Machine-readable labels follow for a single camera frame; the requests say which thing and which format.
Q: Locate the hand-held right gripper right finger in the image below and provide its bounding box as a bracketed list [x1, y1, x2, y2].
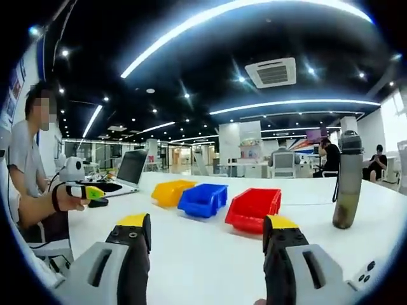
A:
[261, 214, 359, 305]

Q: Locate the black cable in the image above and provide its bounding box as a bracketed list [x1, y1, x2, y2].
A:
[47, 170, 64, 191]

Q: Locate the black wrist strap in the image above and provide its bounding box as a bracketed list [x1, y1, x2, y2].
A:
[51, 183, 65, 212]

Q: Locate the long curved ceiling light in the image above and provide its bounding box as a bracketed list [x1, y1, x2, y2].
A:
[120, 0, 373, 79]

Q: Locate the grey water bottle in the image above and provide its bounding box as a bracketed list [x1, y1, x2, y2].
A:
[331, 129, 364, 230]

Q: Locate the red plastic bin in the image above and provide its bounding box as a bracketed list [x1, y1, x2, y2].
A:
[224, 187, 283, 236]

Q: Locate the thin curved ceiling light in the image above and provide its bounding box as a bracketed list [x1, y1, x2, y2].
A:
[209, 98, 382, 116]

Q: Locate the person's grey shirt torso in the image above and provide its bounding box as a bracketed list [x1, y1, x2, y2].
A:
[7, 119, 49, 198]

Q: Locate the blue plastic bin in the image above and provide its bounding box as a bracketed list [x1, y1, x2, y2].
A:
[177, 182, 230, 221]

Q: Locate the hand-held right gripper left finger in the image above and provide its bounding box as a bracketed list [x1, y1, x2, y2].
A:
[59, 213, 153, 305]

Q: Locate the wall poster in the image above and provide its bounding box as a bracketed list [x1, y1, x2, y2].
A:
[2, 55, 28, 128]

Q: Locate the ceiling air conditioner vent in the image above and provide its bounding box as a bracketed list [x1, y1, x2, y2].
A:
[244, 57, 298, 90]

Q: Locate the silver laptop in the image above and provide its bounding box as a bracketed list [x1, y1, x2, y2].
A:
[102, 149, 150, 196]

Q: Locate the grey mesh office chair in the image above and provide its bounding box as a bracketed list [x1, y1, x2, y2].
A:
[271, 151, 297, 179]

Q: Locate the person's left hand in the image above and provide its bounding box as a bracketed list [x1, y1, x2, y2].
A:
[55, 184, 87, 212]

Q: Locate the yellow plastic bin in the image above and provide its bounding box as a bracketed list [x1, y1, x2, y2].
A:
[150, 179, 198, 208]

